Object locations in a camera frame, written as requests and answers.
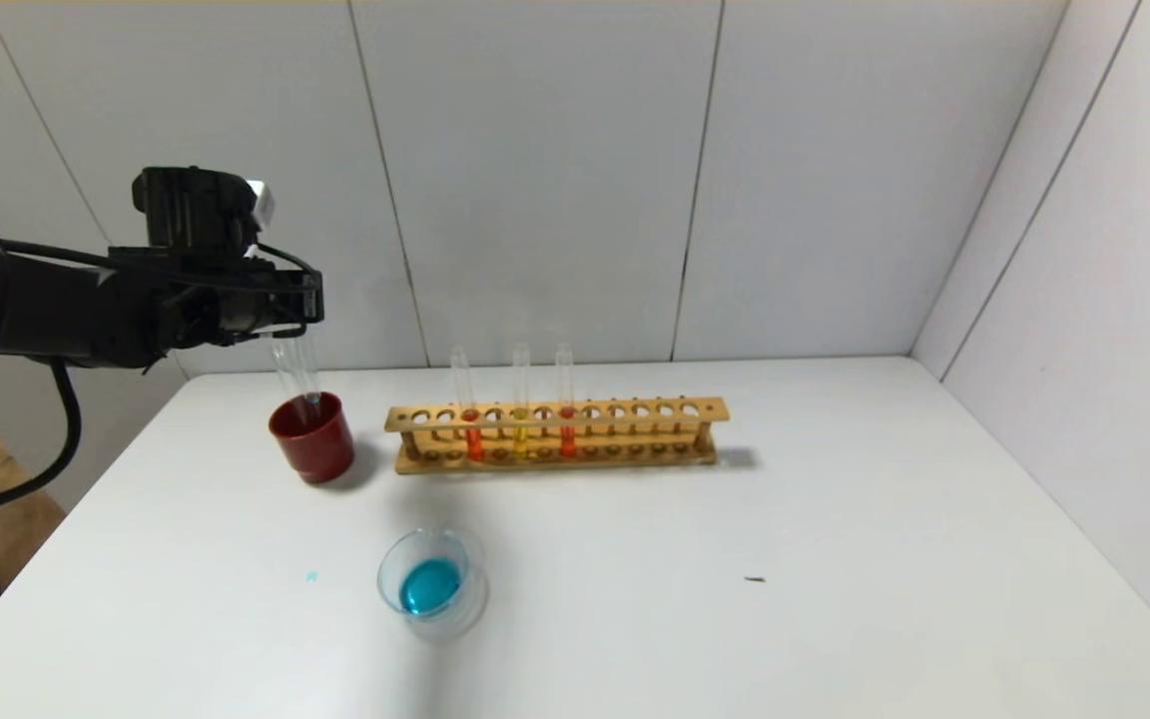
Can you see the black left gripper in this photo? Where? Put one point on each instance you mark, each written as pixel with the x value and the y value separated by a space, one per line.
pixel 311 297

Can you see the test tube with blue liquid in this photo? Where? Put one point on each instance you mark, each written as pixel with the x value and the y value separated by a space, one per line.
pixel 311 379

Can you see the test tube with red liquid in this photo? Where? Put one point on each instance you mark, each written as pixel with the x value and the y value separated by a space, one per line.
pixel 475 444
pixel 567 439

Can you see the orange and black left arm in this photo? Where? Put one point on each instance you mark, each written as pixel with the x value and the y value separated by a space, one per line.
pixel 36 300

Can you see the test tube with yellow liquid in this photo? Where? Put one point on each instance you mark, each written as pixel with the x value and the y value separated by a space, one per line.
pixel 521 439

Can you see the wooden test tube rack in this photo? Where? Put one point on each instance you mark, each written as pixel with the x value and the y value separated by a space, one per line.
pixel 575 411

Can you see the dark red cup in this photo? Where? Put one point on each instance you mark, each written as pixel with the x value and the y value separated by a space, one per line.
pixel 313 447

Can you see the clear glass beaker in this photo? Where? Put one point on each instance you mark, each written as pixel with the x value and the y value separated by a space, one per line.
pixel 432 584

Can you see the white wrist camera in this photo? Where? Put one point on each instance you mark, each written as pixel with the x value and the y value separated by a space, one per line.
pixel 262 205

